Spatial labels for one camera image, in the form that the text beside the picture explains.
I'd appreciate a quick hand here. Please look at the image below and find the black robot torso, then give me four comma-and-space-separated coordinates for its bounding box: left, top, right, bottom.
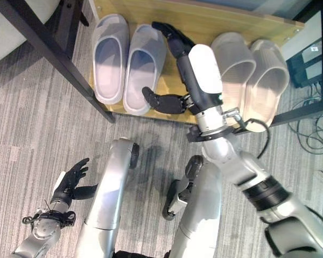
113, 249, 173, 258

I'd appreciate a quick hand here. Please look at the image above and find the black metal rack frame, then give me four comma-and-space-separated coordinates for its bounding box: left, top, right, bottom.
0, 0, 323, 128

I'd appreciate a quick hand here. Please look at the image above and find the black electronic box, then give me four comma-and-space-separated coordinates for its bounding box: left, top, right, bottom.
286, 39, 323, 89

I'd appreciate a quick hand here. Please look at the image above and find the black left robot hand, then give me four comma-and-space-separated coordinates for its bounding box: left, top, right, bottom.
50, 157, 99, 206

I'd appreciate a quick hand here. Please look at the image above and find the wooden shoe rack shelf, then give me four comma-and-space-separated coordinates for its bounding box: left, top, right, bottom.
88, 0, 305, 127

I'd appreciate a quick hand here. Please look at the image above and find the beige slipper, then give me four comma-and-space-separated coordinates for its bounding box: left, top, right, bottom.
233, 39, 290, 133
210, 32, 257, 108

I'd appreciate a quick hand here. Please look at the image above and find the dark right robot foot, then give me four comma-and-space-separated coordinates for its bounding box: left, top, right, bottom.
162, 155, 205, 221

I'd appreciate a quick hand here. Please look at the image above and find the tangle of black floor cables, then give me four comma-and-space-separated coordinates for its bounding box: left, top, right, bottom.
290, 80, 323, 178

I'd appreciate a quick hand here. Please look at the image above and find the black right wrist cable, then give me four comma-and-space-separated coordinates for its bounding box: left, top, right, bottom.
238, 119, 271, 160

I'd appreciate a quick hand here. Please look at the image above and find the grey-blue slipper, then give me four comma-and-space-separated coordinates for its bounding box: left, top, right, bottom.
92, 13, 130, 105
122, 24, 167, 116

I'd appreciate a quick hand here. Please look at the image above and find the silver left robot leg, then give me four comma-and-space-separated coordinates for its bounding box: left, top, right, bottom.
74, 138, 140, 258

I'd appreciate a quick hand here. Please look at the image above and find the silver right robot leg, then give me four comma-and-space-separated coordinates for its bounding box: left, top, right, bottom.
168, 161, 223, 258

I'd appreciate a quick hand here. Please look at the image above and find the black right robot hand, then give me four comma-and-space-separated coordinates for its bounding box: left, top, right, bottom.
142, 21, 224, 115

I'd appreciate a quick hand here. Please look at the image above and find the silver robot leg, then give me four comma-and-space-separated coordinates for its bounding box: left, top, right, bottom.
168, 161, 223, 258
74, 138, 140, 258

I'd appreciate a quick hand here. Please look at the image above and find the white cushioned seat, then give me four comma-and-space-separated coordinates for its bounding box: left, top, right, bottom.
0, 0, 60, 68

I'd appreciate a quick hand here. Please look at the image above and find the black chair leg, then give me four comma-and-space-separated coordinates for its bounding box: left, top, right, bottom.
53, 0, 90, 60

